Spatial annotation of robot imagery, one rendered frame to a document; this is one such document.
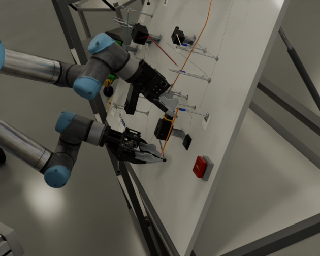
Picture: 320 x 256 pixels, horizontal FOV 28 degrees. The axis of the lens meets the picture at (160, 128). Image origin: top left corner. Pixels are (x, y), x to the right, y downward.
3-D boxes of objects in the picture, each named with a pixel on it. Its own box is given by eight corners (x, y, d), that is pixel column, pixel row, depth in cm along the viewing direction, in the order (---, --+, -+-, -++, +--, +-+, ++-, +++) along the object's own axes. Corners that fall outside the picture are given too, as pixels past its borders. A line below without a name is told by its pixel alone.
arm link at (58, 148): (46, 171, 209) (55, 144, 204) (54, 154, 219) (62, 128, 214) (69, 179, 210) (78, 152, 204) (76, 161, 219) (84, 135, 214)
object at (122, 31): (88, 75, 295) (84, 62, 293) (76, 55, 327) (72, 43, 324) (154, 51, 300) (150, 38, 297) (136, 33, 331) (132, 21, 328)
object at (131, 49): (132, 34, 285) (101, 26, 280) (141, 45, 270) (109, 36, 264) (127, 49, 287) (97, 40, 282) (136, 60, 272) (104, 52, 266)
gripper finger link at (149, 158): (162, 162, 205) (135, 153, 205) (159, 168, 211) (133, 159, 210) (165, 154, 207) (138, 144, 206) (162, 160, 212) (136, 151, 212)
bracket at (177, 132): (179, 134, 212) (165, 131, 210) (182, 128, 211) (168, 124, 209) (183, 140, 208) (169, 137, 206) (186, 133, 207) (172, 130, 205)
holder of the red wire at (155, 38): (157, 23, 257) (132, 16, 253) (163, 38, 246) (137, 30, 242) (152, 34, 259) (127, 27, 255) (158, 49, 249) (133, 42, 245)
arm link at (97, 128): (85, 145, 210) (93, 124, 214) (98, 150, 211) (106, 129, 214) (87, 136, 204) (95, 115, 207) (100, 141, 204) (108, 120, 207)
